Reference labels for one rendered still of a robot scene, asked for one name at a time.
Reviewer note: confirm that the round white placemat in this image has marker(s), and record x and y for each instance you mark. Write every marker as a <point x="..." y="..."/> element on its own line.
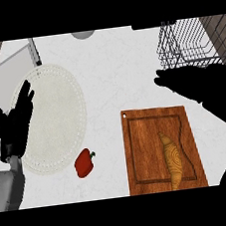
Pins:
<point x="53" y="117"/>

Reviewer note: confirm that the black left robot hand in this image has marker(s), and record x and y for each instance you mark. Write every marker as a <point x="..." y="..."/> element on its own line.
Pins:
<point x="14" y="125"/>

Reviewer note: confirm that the brown wooden cutting board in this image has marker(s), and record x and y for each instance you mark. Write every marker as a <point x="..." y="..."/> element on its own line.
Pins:
<point x="149" y="150"/>

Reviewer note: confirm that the red bell pepper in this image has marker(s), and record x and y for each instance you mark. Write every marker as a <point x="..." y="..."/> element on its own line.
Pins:
<point x="83" y="164"/>

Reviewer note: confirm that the pale grey flat appliance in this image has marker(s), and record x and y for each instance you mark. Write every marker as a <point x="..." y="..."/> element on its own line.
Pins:
<point x="3" y="78"/>

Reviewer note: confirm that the golden croissant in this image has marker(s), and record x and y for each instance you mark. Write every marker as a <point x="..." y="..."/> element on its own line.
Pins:
<point x="173" y="162"/>

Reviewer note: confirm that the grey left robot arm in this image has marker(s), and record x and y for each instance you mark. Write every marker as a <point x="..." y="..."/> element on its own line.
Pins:
<point x="8" y="186"/>

